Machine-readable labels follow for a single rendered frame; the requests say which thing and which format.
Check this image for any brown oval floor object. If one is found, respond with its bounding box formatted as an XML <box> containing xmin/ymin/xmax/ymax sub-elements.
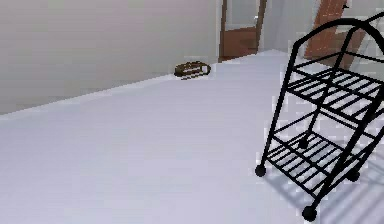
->
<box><xmin>173</xmin><ymin>61</ymin><xmax>212</xmax><ymax>81</ymax></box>

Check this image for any brown open room door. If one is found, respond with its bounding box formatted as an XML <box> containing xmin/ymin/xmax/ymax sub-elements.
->
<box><xmin>303</xmin><ymin>0</ymin><xmax>368</xmax><ymax>70</ymax></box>

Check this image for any black wire shelf cart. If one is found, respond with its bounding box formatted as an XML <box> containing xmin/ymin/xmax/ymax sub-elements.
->
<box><xmin>254</xmin><ymin>12</ymin><xmax>384</xmax><ymax>223</ymax></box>

